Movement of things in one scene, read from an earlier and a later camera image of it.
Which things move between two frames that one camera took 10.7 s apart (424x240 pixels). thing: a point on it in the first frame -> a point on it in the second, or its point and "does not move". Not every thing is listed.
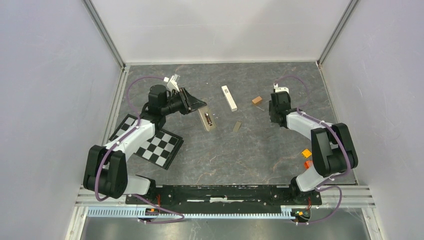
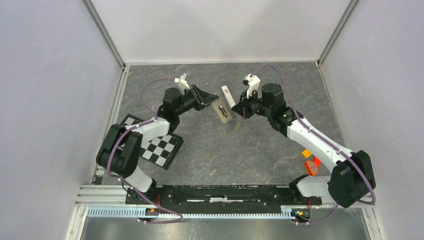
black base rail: x=236 y=195 does not move
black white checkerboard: x=160 y=150 does not move
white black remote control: x=232 y=104 does not move
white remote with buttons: x=207 y=118 -> x=222 y=110
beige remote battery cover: x=237 y=126 does not move
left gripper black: x=189 y=103 -> x=197 y=94
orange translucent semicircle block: x=308 y=164 does not move
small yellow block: x=306 y=153 does not move
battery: x=208 y=118 -> x=222 y=110
